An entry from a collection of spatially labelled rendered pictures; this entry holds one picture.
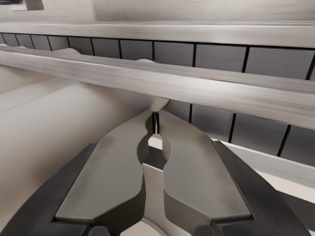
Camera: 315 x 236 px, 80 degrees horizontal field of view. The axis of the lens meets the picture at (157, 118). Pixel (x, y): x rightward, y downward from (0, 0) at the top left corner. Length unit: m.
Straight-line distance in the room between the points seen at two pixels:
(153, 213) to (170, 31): 0.26
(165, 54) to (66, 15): 0.20
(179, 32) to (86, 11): 0.17
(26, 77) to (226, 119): 0.18
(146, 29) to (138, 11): 0.06
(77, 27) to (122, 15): 0.05
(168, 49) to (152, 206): 0.23
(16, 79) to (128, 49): 0.10
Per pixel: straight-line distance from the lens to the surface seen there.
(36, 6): 0.27
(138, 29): 0.19
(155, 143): 0.17
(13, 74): 0.20
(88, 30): 0.23
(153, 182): 0.27
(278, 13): 0.20
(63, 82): 0.17
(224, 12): 0.20
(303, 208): 0.25
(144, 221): 0.36
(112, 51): 0.21
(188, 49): 0.16
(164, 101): 0.17
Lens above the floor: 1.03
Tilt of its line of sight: 48 degrees down
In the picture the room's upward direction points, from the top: 131 degrees counter-clockwise
